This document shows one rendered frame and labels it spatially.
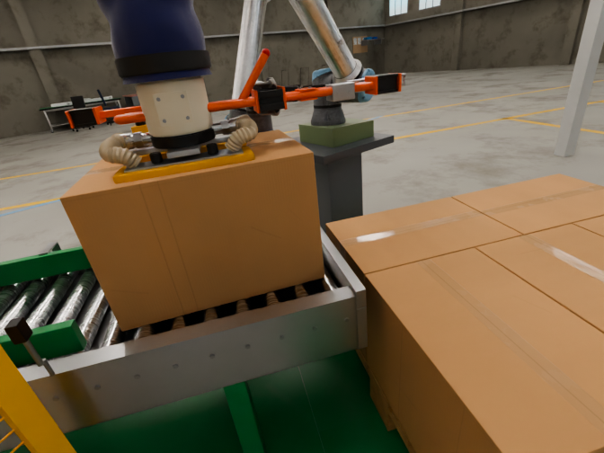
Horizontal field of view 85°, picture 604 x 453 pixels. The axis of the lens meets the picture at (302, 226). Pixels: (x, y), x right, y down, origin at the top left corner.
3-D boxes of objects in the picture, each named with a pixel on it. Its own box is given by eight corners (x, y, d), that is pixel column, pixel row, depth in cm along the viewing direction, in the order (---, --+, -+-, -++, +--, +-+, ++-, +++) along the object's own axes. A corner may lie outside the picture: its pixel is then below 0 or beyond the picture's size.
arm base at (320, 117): (304, 124, 183) (302, 105, 179) (329, 119, 193) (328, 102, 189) (327, 127, 169) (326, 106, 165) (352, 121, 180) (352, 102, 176)
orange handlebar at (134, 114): (67, 135, 82) (61, 120, 80) (101, 119, 108) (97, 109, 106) (404, 87, 99) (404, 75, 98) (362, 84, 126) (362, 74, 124)
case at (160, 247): (121, 332, 91) (57, 198, 73) (141, 261, 126) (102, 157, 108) (324, 277, 104) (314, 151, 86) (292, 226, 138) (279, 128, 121)
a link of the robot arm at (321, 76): (324, 102, 187) (324, 67, 180) (350, 102, 176) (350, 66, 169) (307, 105, 177) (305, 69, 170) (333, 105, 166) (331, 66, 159)
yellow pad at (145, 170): (114, 184, 78) (106, 164, 76) (123, 173, 87) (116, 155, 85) (255, 160, 85) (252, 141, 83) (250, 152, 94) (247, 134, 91)
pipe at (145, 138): (111, 168, 79) (102, 144, 76) (131, 147, 100) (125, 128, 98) (252, 145, 85) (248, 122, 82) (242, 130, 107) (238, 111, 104)
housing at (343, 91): (333, 102, 95) (332, 84, 93) (325, 100, 101) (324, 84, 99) (356, 98, 96) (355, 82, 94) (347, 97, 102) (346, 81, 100)
